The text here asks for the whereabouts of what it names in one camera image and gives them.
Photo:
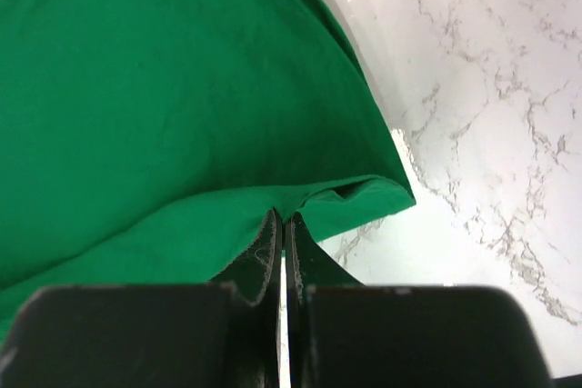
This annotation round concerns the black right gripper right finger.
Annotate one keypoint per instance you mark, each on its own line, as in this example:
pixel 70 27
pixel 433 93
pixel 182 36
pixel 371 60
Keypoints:
pixel 345 334

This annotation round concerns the green t-shirt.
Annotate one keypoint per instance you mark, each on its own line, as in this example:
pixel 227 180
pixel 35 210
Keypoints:
pixel 144 141

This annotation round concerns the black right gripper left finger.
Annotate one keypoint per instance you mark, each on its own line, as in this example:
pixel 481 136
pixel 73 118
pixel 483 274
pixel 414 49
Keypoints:
pixel 222 333

